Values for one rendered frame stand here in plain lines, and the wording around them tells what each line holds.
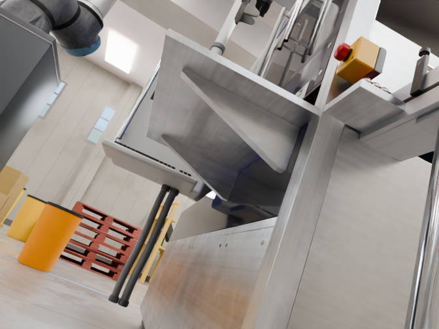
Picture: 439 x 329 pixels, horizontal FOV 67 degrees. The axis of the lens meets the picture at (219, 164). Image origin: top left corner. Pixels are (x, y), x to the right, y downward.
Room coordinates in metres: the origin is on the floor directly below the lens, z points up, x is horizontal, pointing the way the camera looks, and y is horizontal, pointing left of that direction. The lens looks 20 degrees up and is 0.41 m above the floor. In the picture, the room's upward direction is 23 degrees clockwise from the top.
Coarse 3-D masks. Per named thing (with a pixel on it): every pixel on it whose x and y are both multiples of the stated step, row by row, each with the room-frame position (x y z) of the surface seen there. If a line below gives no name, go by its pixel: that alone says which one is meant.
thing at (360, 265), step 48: (336, 192) 0.67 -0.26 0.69; (384, 192) 0.69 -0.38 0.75; (192, 240) 1.67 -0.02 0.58; (240, 240) 0.92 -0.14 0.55; (336, 240) 0.68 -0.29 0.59; (384, 240) 0.70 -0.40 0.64; (192, 288) 1.27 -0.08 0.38; (240, 288) 0.79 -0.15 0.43; (336, 288) 0.68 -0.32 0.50; (384, 288) 0.70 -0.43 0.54
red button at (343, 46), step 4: (340, 44) 0.59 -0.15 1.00; (344, 44) 0.58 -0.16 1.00; (348, 44) 0.59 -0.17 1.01; (336, 48) 0.60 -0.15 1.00; (340, 48) 0.59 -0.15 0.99; (344, 48) 0.58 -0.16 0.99; (348, 48) 0.58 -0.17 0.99; (336, 52) 0.60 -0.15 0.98; (340, 52) 0.59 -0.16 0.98; (344, 52) 0.59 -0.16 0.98; (348, 52) 0.59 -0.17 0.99; (336, 56) 0.60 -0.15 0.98; (340, 56) 0.60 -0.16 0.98; (344, 56) 0.59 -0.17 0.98; (340, 60) 0.61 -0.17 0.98
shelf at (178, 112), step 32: (160, 64) 0.74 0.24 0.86; (192, 64) 0.68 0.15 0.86; (224, 64) 0.64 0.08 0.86; (160, 96) 0.91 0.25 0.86; (192, 96) 0.83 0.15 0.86; (256, 96) 0.70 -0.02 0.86; (288, 96) 0.66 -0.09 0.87; (160, 128) 1.15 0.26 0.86; (192, 128) 1.04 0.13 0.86; (224, 128) 0.94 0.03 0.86; (224, 160) 1.20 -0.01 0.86
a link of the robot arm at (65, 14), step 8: (40, 0) 0.73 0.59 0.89; (48, 0) 0.74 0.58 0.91; (56, 0) 0.75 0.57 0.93; (64, 0) 0.77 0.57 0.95; (72, 0) 0.79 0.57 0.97; (48, 8) 0.75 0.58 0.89; (56, 8) 0.77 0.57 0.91; (64, 8) 0.79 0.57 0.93; (72, 8) 0.80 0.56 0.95; (56, 16) 0.78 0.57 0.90; (64, 16) 0.80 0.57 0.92; (72, 16) 0.82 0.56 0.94; (56, 24) 0.82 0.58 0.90; (64, 24) 0.83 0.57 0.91
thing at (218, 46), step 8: (240, 0) 1.67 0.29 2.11; (232, 8) 1.68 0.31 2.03; (232, 16) 1.67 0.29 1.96; (224, 24) 1.69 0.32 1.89; (232, 24) 1.68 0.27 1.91; (224, 32) 1.67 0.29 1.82; (216, 40) 1.68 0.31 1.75; (224, 40) 1.68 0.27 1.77; (216, 48) 1.67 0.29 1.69; (224, 48) 1.69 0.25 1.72
